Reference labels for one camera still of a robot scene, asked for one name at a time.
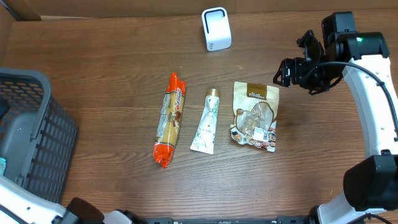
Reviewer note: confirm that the grey plastic shopping basket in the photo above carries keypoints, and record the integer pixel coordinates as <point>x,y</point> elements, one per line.
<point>38,136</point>

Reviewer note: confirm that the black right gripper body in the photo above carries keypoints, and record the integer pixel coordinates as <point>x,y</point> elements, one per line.
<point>314,78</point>

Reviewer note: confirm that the white barcode scanner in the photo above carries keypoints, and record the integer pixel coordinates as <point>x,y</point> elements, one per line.
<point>216,29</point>

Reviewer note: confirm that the orange biscuit packet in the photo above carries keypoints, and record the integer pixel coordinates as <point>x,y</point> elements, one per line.
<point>169,125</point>

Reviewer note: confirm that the white tube gold cap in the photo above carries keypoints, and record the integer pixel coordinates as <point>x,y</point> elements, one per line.
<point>204,139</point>

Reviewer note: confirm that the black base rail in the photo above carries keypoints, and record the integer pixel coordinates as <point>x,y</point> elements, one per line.
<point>278,220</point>

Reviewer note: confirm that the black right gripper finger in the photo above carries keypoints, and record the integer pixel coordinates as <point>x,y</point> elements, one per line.
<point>282,77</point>
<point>286,66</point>

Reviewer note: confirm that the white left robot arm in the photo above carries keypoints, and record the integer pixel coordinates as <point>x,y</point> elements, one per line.
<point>21,206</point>

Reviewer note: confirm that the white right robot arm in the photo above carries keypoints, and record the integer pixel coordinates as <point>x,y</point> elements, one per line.
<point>361,59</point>

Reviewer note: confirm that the brown Pantree snack pouch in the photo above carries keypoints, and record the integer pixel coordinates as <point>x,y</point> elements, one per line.
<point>255,115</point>

